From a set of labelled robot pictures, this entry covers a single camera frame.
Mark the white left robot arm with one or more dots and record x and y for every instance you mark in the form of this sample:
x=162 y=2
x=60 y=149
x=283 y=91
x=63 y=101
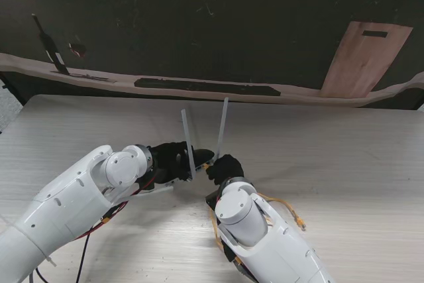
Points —
x=66 y=203

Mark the black tape strip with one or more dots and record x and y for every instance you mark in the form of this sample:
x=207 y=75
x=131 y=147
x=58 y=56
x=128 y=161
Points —
x=205 y=85

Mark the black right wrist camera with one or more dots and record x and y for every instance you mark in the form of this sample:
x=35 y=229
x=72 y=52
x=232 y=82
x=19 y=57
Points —
x=212 y=198

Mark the beige ledge strip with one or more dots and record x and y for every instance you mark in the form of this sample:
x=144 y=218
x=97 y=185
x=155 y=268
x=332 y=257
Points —
x=33 y=66

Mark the white zip tie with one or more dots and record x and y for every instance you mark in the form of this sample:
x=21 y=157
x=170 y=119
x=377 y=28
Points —
x=49 y=259

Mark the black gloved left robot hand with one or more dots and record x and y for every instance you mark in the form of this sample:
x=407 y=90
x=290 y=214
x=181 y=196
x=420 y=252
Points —
x=169 y=160

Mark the small red black object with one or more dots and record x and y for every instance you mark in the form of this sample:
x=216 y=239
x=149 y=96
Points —
x=77 y=47

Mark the black stick tool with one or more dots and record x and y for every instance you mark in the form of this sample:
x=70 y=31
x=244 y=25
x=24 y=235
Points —
x=49 y=44

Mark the black white router with antennas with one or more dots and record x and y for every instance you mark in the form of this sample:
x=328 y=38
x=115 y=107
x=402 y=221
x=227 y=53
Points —
x=202 y=157

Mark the light wooden board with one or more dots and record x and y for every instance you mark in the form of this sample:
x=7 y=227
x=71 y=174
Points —
x=361 y=64

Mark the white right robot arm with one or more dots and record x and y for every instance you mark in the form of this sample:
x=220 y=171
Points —
x=265 y=236

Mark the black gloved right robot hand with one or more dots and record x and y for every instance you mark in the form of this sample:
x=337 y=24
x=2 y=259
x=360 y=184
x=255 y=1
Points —
x=227 y=167

